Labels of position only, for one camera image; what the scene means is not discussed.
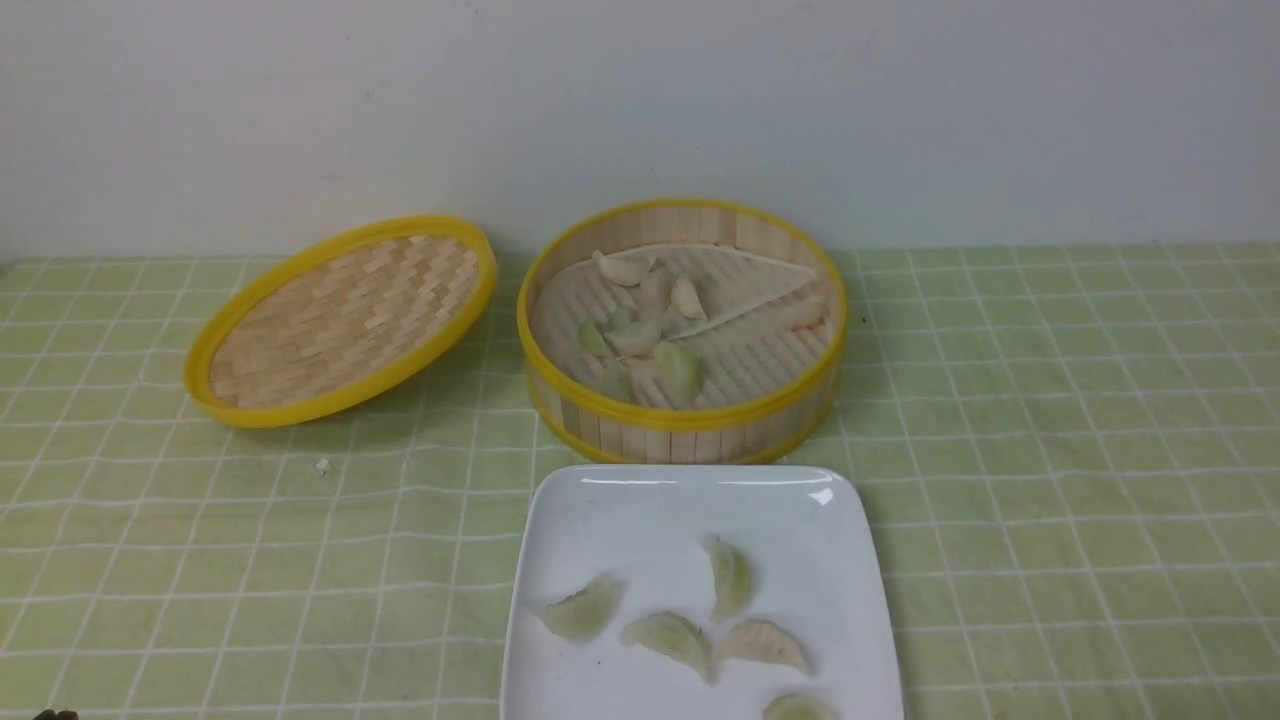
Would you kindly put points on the pale green dumpling plate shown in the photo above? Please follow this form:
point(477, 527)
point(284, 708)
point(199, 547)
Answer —
point(733, 579)
point(581, 616)
point(673, 636)

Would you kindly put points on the green dumpling front steamer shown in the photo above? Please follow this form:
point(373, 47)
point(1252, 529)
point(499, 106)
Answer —
point(678, 370)

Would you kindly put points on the yellow rimmed bamboo steamer lid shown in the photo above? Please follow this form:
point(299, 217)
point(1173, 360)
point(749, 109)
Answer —
point(342, 322)

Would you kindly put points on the white square plate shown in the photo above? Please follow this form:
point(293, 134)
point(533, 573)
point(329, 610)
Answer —
point(699, 592)

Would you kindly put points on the dark object bottom left corner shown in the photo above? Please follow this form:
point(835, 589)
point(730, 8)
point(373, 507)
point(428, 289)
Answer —
point(56, 714)

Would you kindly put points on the pale green dumpling upright plate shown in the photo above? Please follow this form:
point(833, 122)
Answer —
point(733, 579)

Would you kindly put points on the pale dumpling plate bottom edge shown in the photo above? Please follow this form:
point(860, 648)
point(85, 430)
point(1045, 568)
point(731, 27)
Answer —
point(798, 706)

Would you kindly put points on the pink white dumpling right steamer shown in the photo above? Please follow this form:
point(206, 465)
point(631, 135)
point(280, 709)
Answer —
point(801, 315)

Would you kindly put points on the white steamer liner paper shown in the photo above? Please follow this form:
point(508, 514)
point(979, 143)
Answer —
point(743, 355)

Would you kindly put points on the green checkered tablecloth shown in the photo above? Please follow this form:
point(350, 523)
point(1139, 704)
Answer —
point(1068, 460)

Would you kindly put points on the cream dumpling plate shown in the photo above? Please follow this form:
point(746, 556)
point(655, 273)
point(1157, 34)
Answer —
point(763, 642)

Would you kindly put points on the pale green dumpling left steamer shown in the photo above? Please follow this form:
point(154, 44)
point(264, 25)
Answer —
point(624, 334)

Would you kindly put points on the yellow rimmed bamboo steamer basket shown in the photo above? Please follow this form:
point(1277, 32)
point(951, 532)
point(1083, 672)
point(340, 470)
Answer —
point(606, 429)

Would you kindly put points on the white dumpling top of steamer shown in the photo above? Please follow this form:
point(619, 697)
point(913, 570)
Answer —
point(622, 270)

